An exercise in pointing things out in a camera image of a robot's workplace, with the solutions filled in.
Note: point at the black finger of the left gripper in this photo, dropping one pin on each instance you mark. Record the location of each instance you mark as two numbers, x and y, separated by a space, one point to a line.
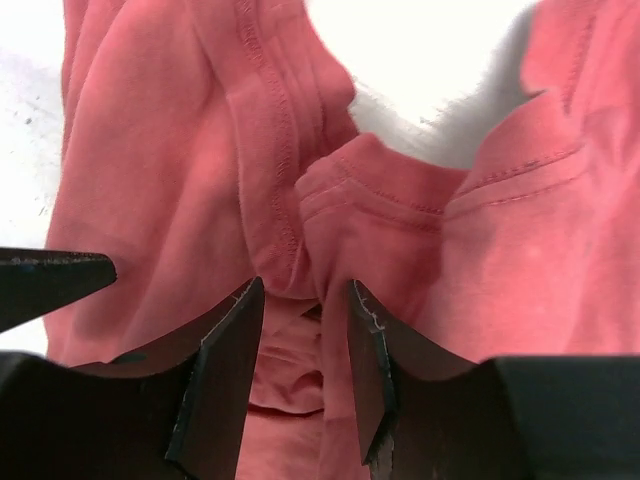
35 282

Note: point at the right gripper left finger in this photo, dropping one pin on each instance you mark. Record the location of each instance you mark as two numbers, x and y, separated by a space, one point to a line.
174 408

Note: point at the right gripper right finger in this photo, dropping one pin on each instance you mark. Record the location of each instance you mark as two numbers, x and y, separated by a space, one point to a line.
425 413

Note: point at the salmon pink t shirt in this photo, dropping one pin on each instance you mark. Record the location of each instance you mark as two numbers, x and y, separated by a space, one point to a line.
209 142

